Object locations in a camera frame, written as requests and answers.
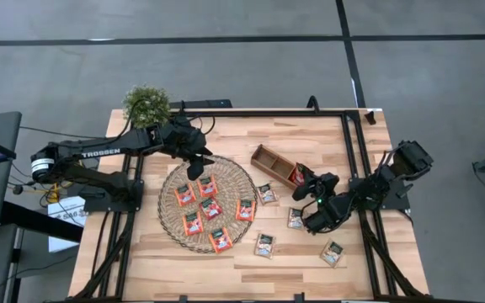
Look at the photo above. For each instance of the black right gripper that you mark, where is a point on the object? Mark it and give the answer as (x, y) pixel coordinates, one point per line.
(324, 187)

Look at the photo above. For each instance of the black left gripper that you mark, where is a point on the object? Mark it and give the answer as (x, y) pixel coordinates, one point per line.
(175, 141)

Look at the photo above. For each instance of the red tea packet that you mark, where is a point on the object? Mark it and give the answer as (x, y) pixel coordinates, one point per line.
(296, 174)
(211, 208)

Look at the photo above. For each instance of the orange tea packet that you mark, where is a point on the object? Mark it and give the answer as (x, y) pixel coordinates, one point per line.
(184, 194)
(220, 240)
(207, 186)
(245, 210)
(193, 223)

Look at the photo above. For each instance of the clear snack packet foreground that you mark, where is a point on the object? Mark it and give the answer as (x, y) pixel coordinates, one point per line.
(264, 246)

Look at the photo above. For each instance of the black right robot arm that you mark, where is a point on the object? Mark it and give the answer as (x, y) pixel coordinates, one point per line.
(408, 162)

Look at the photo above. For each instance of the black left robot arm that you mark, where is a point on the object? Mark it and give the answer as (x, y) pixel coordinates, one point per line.
(99, 151)

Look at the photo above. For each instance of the round woven placemat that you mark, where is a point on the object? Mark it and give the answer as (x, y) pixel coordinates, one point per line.
(225, 181)

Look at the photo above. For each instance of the wooden compartment box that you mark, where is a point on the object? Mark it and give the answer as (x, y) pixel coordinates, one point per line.
(274, 164)

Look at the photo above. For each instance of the black power strip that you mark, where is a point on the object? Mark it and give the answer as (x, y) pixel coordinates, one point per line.
(206, 103)

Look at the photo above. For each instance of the green potted plant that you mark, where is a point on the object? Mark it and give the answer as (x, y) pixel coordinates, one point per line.
(146, 106)

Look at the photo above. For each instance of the white paper sheet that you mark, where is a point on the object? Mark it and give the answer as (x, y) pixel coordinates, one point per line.
(67, 229)

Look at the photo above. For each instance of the black desk beam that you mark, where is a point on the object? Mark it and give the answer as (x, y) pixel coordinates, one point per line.
(40, 221)

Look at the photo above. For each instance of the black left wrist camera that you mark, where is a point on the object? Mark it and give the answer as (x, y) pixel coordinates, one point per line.
(192, 141)

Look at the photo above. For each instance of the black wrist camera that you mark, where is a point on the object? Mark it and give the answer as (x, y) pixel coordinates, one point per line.
(192, 141)
(316, 221)

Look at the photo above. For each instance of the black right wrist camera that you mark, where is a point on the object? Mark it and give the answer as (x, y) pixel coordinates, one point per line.
(316, 221)

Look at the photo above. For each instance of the black aluminium table frame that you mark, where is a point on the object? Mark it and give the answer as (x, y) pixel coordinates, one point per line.
(268, 113)

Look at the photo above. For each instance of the black corner bracket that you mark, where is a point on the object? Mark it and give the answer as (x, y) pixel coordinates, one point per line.
(369, 118)

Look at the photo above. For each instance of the black edge bracket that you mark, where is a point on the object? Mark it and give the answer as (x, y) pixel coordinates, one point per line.
(299, 298)
(182, 299)

